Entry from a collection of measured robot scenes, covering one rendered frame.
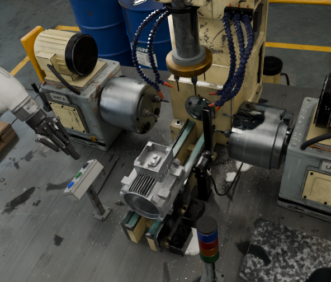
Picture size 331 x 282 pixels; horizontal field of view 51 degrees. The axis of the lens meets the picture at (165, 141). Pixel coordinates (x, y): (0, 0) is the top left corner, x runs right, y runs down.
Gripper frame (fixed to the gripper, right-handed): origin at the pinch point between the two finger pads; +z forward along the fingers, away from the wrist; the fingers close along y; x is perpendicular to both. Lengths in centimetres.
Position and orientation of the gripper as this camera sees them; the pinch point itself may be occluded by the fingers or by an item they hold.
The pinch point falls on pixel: (71, 152)
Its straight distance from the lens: 139.7
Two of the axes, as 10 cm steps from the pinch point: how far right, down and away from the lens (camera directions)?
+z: 6.2, 6.9, 3.8
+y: 4.4, -7.0, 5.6
